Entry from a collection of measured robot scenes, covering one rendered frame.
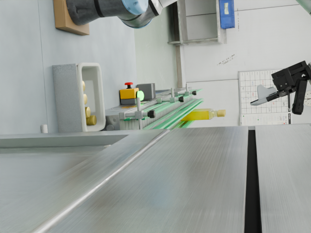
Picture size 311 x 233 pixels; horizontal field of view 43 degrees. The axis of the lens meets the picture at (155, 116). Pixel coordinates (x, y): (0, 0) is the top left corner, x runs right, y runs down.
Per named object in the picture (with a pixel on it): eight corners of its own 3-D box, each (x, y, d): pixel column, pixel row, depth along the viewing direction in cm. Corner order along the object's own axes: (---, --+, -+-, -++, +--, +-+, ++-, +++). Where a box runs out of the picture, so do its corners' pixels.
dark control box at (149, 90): (136, 100, 205) (152, 99, 203) (135, 84, 205) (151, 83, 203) (140, 98, 213) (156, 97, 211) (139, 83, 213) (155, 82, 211)
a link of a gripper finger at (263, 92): (244, 91, 130) (270, 80, 130) (251, 107, 130) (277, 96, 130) (246, 90, 127) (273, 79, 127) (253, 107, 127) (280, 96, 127)
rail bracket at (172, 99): (156, 103, 194) (183, 102, 191) (155, 88, 193) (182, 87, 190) (158, 103, 198) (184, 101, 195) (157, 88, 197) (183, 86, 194)
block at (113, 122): (102, 142, 139) (121, 141, 137) (99, 115, 138) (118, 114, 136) (105, 140, 142) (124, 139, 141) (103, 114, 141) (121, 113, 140)
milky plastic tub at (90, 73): (60, 137, 122) (86, 136, 120) (52, 64, 119) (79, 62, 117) (83, 128, 139) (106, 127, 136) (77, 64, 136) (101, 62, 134)
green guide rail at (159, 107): (123, 120, 141) (145, 119, 139) (123, 118, 141) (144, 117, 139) (193, 90, 310) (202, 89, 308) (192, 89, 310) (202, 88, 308)
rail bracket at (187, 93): (174, 96, 238) (195, 95, 235) (173, 84, 238) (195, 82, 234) (175, 96, 242) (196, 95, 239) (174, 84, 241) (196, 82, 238)
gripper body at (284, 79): (268, 75, 134) (303, 60, 131) (278, 98, 134) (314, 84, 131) (269, 75, 127) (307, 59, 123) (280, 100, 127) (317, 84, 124)
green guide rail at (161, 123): (125, 141, 142) (146, 140, 140) (124, 138, 142) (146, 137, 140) (193, 100, 310) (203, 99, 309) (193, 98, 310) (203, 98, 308)
